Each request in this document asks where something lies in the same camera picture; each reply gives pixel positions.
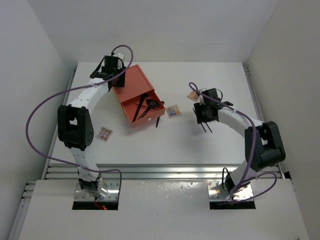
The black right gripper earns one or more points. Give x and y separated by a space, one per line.
198 107

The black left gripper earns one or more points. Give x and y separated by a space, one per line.
119 83

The orange drawer box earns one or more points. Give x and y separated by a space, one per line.
129 96

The orange drawer with white knob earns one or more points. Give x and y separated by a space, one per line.
142 112

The black powder brush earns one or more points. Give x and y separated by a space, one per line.
141 101

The black fan brush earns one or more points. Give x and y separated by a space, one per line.
151 104

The clear nine-pan eyeshadow palette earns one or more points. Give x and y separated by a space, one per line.
104 134

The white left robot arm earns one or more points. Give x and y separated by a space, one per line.
75 127

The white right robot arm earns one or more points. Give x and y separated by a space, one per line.
263 145

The square orange blush compact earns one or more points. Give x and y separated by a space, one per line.
193 96

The small colourful eyeshadow palette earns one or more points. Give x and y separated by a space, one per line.
173 111

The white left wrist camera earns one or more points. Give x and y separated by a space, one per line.
119 55

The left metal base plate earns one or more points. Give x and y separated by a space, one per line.
107 191

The aluminium rail frame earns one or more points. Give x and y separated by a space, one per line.
164 193

